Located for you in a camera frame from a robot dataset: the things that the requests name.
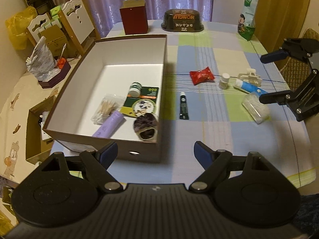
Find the clear dental floss box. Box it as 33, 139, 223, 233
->
242, 92, 270, 125

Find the blue white cream tube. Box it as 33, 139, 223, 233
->
233, 79, 267, 95

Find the white plastic clip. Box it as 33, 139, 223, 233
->
237, 68, 262, 87

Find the dark green ointment tube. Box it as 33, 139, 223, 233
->
179, 92, 189, 120

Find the orange object in tray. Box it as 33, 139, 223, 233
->
57, 57, 67, 70

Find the quilted brown chair back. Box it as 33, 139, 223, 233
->
279, 27, 319, 93

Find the purple tube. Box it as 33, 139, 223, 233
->
93, 110, 124, 138

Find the green white snack bag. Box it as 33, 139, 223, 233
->
237, 0, 258, 41

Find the small white pill bottle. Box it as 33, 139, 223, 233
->
219, 73, 230, 90

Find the cotton swab bag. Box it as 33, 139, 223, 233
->
91, 94, 125, 125

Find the small open cardboard box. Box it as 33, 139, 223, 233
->
25, 96, 56, 165

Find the checkered tablecloth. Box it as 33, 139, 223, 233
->
106, 21, 316, 187

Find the large brown cardboard box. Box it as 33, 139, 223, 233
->
44, 35, 167, 162

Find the green printed card package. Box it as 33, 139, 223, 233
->
120, 86, 159, 118

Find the green lidded small jar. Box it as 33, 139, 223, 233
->
128, 82, 142, 98

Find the red snack packet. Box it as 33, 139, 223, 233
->
189, 66, 215, 86

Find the dark red tray box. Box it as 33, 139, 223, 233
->
38, 61, 71, 89

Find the black plastic food container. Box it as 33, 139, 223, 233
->
161, 9, 204, 32

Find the crumpled white plastic bag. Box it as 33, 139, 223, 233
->
26, 36, 55, 81

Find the brown cardboard box on chair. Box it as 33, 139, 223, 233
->
40, 25, 68, 57

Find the white wooden chair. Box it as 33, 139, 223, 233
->
26, 13, 50, 46
58, 0, 95, 55

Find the dark red paper bag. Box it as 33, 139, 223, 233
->
120, 0, 148, 35

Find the yellow plastic bag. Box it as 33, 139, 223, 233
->
5, 7, 38, 50

